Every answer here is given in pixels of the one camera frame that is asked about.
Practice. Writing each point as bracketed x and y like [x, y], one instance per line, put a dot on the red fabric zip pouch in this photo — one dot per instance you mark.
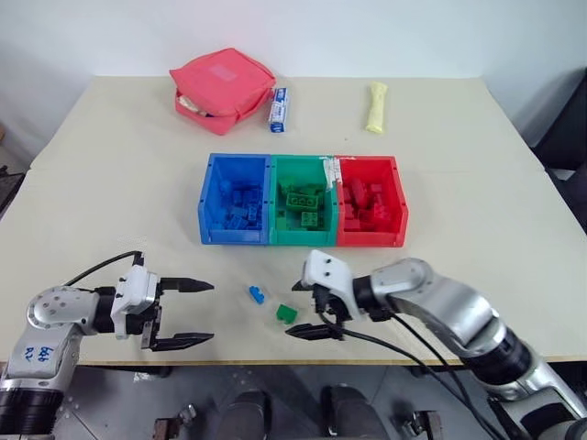
[220, 78]

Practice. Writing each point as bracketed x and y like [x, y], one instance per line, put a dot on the red brick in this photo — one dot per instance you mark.
[375, 188]
[355, 190]
[351, 225]
[380, 214]

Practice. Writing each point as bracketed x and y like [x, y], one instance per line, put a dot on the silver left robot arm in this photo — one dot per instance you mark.
[46, 311]

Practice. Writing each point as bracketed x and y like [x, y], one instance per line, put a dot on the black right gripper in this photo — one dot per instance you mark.
[331, 304]

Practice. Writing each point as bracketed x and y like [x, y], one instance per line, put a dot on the white paper label strip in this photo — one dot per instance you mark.
[330, 174]

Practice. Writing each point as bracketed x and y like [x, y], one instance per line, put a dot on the green plastic bin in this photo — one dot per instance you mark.
[275, 236]

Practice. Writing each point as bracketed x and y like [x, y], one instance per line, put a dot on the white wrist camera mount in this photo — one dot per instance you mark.
[328, 275]
[135, 293]

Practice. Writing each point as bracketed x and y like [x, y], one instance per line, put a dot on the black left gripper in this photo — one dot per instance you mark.
[156, 316]

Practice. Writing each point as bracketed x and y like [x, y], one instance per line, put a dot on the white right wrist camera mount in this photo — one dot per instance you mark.
[328, 275]

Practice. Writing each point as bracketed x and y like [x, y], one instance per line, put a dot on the long green brick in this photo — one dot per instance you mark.
[302, 188]

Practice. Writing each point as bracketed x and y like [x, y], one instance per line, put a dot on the dark rounded shape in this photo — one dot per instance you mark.
[347, 412]
[245, 414]

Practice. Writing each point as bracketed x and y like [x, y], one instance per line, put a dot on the small green building block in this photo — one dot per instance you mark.
[286, 314]

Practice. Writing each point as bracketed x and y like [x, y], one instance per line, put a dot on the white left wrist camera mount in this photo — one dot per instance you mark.
[135, 293]

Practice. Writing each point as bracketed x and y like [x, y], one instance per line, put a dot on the large green six-stud brick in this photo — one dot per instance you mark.
[303, 201]

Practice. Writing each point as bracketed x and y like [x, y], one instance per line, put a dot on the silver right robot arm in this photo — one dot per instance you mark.
[458, 302]

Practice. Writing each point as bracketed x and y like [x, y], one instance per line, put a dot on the metal caster wheel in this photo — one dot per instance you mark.
[419, 426]
[176, 421]

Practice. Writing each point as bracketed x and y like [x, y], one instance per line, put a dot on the blue brick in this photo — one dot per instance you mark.
[254, 216]
[246, 197]
[234, 223]

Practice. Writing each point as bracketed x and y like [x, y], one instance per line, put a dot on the green four-stud brick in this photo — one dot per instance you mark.
[311, 220]

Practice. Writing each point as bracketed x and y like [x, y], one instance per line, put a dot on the dark equipment frame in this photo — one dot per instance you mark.
[9, 188]

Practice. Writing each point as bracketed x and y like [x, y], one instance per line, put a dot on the red plastic bin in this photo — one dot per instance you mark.
[396, 215]

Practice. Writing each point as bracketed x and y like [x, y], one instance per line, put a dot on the yellow rolled cloth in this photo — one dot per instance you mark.
[377, 107]

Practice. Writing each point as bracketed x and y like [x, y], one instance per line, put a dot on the small blue building block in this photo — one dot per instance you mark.
[257, 294]

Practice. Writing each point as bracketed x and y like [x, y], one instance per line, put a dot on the blue plastic bin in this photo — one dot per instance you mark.
[208, 220]

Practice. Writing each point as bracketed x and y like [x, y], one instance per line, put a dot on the white and blue carton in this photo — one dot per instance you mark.
[279, 110]

